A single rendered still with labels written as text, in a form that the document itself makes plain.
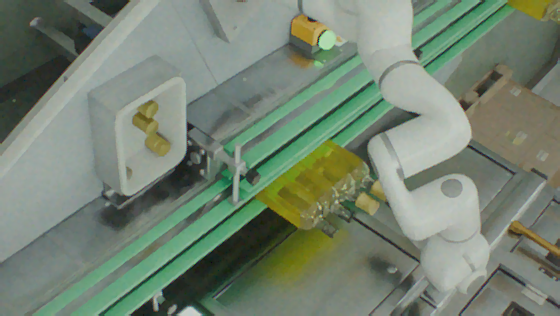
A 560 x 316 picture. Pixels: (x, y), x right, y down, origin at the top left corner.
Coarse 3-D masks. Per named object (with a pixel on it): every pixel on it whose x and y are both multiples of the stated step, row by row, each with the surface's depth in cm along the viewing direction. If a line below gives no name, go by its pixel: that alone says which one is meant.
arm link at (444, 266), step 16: (480, 224) 135; (432, 240) 139; (448, 240) 134; (464, 240) 133; (432, 256) 139; (448, 256) 137; (464, 256) 145; (432, 272) 141; (448, 272) 145; (464, 272) 146; (448, 288) 146
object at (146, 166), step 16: (176, 80) 142; (144, 96) 137; (160, 96) 150; (176, 96) 147; (128, 112) 135; (160, 112) 153; (176, 112) 150; (128, 128) 149; (160, 128) 156; (176, 128) 153; (128, 144) 152; (176, 144) 156; (128, 160) 154; (144, 160) 155; (160, 160) 155; (176, 160) 156; (144, 176) 152; (128, 192) 148
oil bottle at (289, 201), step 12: (276, 180) 167; (264, 192) 167; (276, 192) 165; (288, 192) 165; (300, 192) 165; (276, 204) 166; (288, 204) 163; (300, 204) 163; (312, 204) 163; (288, 216) 165; (300, 216) 162; (312, 216) 162; (312, 228) 164
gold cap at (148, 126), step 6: (138, 114) 148; (132, 120) 148; (138, 120) 148; (144, 120) 147; (150, 120) 147; (156, 120) 148; (138, 126) 148; (144, 126) 147; (150, 126) 147; (156, 126) 149; (144, 132) 147; (150, 132) 148
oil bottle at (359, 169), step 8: (328, 144) 177; (336, 144) 178; (320, 152) 176; (328, 152) 176; (336, 152) 176; (344, 152) 176; (336, 160) 174; (344, 160) 174; (352, 160) 174; (360, 160) 174; (344, 168) 173; (352, 168) 172; (360, 168) 173; (368, 168) 174; (352, 176) 172; (360, 176) 172; (360, 184) 173
